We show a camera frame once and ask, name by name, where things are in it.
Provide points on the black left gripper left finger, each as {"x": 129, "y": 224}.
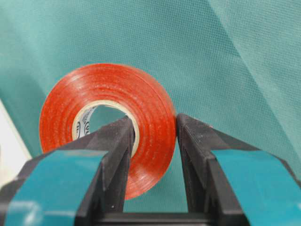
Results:
{"x": 66, "y": 186}

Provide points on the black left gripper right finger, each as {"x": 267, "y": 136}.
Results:
{"x": 235, "y": 182}

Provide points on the red tape roll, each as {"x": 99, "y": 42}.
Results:
{"x": 67, "y": 111}

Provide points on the white plastic tray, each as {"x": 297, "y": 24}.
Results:
{"x": 13, "y": 152}

